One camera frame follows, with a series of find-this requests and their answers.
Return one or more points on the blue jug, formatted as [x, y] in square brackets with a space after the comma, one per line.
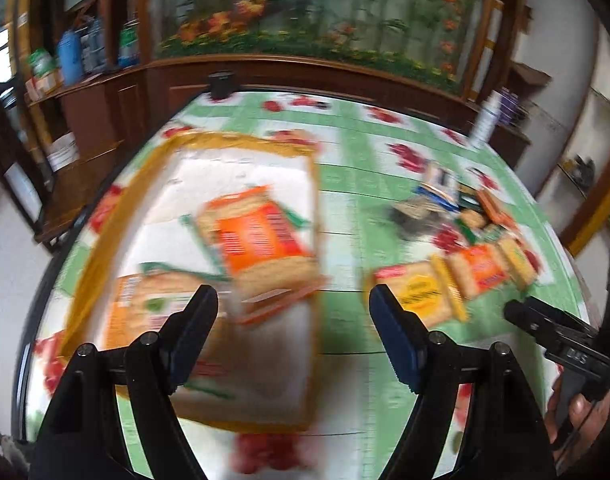
[71, 57]

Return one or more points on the wooden sideboard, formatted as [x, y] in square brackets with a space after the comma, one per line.
[95, 125]

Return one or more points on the large orange cracker packet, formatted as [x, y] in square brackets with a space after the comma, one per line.
[255, 240]

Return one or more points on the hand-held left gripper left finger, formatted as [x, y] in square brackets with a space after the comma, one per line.
[185, 350]

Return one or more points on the narrow yellow cracker packet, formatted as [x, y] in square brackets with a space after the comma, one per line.
[517, 260]

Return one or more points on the yellow-framed glass cabinet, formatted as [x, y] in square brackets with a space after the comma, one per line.
[29, 25]

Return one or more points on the white bucket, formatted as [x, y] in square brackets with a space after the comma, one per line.
[64, 152]

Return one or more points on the green snack bag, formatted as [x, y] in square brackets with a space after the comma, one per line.
[41, 65]

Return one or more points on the brown wall shelf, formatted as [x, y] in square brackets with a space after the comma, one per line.
[530, 75]

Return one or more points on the person's right hand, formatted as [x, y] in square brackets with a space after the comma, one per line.
[585, 412]

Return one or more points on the fruit-print green tablecloth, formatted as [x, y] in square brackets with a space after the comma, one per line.
[345, 185]

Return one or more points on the yellow-rimmed white tray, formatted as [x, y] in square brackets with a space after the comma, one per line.
[185, 185]

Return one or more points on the clear bottle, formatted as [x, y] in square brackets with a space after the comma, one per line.
[95, 45]

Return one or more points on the wide yellow cracker packet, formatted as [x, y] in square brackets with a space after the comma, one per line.
[420, 290]

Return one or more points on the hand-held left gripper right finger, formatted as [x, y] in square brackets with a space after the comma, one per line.
[395, 340]

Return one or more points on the black round container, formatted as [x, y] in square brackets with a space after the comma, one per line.
[222, 85]

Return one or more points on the small green cracker packet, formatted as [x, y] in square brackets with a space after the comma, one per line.
[472, 221]

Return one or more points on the dark wooden chair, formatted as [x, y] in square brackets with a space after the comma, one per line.
[5, 125]

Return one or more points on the white bottle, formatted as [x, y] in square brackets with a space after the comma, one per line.
[485, 120]

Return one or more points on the small orange snack packet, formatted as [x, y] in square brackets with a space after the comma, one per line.
[492, 205]

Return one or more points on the grey snack packet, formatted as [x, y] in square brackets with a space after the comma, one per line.
[412, 210]

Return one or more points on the small cardboard box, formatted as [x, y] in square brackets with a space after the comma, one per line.
[47, 84]

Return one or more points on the flower display glass cabinet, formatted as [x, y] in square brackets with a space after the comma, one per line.
[335, 10]

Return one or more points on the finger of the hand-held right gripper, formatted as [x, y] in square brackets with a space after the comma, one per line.
[535, 316]

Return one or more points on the dark green snack packet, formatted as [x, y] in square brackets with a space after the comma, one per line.
[467, 199]

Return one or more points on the orange-label cracker packet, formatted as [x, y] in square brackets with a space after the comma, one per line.
[477, 270]

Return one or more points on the purple bottle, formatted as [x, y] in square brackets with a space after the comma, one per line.
[509, 107]

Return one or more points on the green bottle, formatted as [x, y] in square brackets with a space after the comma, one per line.
[130, 42]

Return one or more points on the blue and white snack packet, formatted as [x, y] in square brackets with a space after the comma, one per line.
[437, 180]

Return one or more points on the orange and green cracker packet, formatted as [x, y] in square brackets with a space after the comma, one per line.
[145, 305]

